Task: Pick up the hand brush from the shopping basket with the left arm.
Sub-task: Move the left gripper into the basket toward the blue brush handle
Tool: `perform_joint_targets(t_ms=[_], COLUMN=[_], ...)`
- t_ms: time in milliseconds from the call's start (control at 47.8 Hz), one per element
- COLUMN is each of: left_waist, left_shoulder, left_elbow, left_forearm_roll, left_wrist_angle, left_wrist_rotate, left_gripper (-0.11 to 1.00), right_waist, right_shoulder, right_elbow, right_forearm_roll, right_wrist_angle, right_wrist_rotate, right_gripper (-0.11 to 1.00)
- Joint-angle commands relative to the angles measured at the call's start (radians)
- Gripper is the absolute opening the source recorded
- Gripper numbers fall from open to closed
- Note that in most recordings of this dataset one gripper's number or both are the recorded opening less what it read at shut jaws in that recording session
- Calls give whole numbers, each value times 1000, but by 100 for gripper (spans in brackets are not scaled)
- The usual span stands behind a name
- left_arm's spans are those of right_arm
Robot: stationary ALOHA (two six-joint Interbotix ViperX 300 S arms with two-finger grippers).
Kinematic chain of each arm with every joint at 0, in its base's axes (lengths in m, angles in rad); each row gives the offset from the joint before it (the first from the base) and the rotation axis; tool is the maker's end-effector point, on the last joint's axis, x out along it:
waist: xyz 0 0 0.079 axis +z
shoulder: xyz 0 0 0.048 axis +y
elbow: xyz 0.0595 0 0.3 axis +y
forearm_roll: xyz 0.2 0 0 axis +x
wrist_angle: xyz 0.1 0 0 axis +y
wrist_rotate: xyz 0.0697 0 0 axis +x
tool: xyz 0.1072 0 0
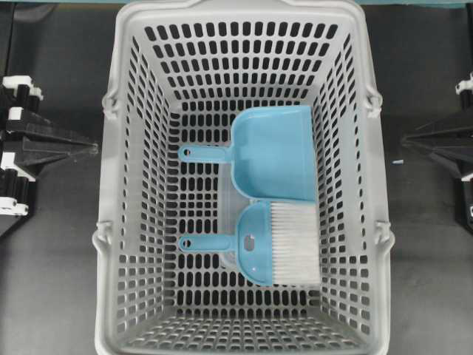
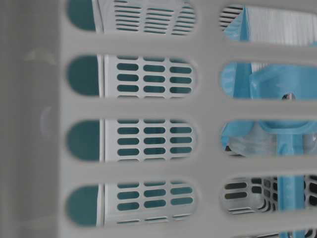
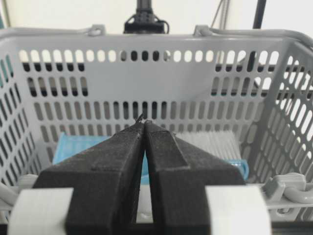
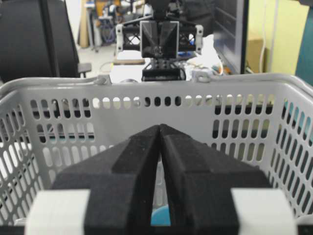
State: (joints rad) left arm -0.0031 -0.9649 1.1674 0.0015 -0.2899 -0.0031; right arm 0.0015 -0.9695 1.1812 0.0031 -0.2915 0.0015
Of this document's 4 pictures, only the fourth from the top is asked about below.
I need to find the grey black opposite gripper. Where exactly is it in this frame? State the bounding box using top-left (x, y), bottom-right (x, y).
top-left (115, 20), bottom-right (203, 81)

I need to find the right gripper black foam left finger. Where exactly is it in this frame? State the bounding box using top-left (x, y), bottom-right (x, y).
top-left (24, 124), bottom-right (161, 235)

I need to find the right gripper black foam right finger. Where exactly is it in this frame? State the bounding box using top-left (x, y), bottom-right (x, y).
top-left (159, 123), bottom-right (299, 235)

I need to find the blue object in basket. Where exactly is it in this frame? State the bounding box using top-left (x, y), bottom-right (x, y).
top-left (151, 205), bottom-right (171, 226)

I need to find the white plastic shopping basket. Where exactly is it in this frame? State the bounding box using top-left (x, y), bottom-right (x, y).
top-left (0, 73), bottom-right (313, 226)

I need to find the dark computer monitor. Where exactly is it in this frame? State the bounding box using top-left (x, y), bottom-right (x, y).
top-left (213, 0), bottom-right (249, 74)

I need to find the cardboard box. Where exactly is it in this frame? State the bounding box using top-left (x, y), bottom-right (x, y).
top-left (246, 38), bottom-right (263, 72)

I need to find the black office chair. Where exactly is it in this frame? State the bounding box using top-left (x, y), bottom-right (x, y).
top-left (0, 0), bottom-right (92, 83)

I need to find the white cable on wall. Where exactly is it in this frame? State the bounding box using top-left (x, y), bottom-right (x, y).
top-left (258, 0), bottom-right (279, 72)

